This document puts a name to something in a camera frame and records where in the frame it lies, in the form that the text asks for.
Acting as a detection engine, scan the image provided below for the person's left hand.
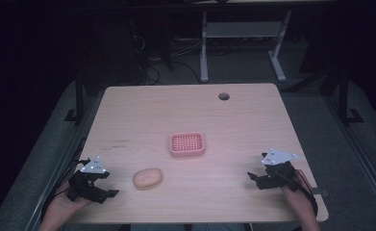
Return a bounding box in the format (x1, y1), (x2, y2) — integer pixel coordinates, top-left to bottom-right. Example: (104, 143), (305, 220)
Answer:
(46, 182), (92, 221)

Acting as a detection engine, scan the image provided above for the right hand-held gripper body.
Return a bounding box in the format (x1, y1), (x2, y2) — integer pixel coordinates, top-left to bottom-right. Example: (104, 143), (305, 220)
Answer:
(261, 147), (301, 193)

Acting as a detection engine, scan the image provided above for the grey metal rail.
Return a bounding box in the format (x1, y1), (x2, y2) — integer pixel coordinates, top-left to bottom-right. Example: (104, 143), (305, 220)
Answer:
(321, 94), (376, 213)
(23, 92), (95, 231)

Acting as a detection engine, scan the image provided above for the black tape strip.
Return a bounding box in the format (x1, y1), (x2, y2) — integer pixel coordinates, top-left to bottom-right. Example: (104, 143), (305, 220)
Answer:
(310, 188), (330, 197)

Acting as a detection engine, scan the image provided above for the tan potato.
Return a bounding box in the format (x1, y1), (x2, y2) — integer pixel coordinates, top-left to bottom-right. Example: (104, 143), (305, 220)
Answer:
(133, 167), (163, 191)

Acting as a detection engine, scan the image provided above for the bundle of floor cables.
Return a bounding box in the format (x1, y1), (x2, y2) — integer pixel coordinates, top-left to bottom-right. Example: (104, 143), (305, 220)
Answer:
(131, 33), (203, 86)

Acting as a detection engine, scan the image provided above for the pink soap dish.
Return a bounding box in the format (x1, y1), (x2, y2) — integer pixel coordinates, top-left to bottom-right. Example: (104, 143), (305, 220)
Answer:
(169, 131), (206, 159)

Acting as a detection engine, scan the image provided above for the black metal stand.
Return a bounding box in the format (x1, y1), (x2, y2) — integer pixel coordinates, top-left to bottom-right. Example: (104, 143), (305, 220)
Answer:
(63, 68), (87, 126)
(337, 66), (365, 126)

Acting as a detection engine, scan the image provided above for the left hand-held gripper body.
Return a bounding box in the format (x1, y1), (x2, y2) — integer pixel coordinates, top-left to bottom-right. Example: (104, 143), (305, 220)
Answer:
(67, 156), (112, 203)

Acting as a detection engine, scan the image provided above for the white metal desk frame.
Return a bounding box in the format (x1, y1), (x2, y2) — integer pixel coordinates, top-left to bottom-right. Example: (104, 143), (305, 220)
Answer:
(199, 9), (293, 84)

